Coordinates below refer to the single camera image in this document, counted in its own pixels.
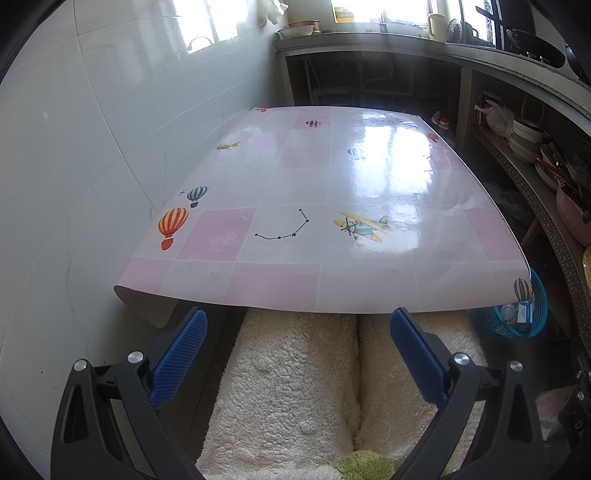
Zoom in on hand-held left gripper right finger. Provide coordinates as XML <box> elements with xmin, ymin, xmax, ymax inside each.
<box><xmin>389</xmin><ymin>307</ymin><xmax>544</xmax><ymax>480</ymax></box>

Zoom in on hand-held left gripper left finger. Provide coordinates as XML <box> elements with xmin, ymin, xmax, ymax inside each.
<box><xmin>50</xmin><ymin>307</ymin><xmax>209</xmax><ymax>480</ymax></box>

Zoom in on blue plastic basket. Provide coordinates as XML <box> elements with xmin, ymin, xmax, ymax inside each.
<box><xmin>470</xmin><ymin>265</ymin><xmax>550</xmax><ymax>345</ymax></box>

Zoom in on blue white carton box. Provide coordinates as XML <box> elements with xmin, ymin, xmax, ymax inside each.
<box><xmin>514</xmin><ymin>300</ymin><xmax>535</xmax><ymax>331</ymax></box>

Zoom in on pink cloth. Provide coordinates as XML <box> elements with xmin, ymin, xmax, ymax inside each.
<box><xmin>534</xmin><ymin>387</ymin><xmax>570</xmax><ymax>440</ymax></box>

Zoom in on white fleece pants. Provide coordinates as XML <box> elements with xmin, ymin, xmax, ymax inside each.
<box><xmin>196</xmin><ymin>307</ymin><xmax>491</xmax><ymax>480</ymax></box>

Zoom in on green fuzzy cloth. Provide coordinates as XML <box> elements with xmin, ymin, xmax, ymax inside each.
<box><xmin>332</xmin><ymin>450</ymin><xmax>408</xmax><ymax>480</ymax></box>

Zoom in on crumpled clear plastic bag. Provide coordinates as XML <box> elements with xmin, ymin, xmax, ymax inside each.
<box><xmin>485</xmin><ymin>180</ymin><xmax>533</xmax><ymax>219</ymax></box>

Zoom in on pink pot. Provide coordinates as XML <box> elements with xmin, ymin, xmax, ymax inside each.
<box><xmin>555</xmin><ymin>179</ymin><xmax>591</xmax><ymax>246</ymax></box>

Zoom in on stack of bowls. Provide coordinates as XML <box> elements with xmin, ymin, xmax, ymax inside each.
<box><xmin>508</xmin><ymin>117</ymin><xmax>546</xmax><ymax>163</ymax></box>

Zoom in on white plastic bag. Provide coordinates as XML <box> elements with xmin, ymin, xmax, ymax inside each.
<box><xmin>475</xmin><ymin>99</ymin><xmax>515</xmax><ymax>138</ymax></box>

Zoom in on grey kitchen counter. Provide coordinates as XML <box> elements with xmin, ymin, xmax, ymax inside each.
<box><xmin>272</xmin><ymin>30</ymin><xmax>591</xmax><ymax>334</ymax></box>

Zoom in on white mug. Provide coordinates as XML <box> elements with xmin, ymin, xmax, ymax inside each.
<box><xmin>427</xmin><ymin>13</ymin><xmax>448</xmax><ymax>43</ymax></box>

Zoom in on black wok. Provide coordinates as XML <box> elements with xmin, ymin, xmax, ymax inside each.
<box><xmin>505</xmin><ymin>28</ymin><xmax>567</xmax><ymax>71</ymax></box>

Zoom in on kitchen window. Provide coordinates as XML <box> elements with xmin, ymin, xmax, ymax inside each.
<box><xmin>330</xmin><ymin>0</ymin><xmax>462</xmax><ymax>27</ymax></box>

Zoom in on black glass-door cabinet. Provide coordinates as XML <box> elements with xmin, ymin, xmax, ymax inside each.
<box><xmin>462</xmin><ymin>0</ymin><xmax>532</xmax><ymax>51</ymax></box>

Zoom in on hanging clear plastic sheet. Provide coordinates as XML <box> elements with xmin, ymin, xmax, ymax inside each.
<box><xmin>257</xmin><ymin>0</ymin><xmax>290</xmax><ymax>25</ymax></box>

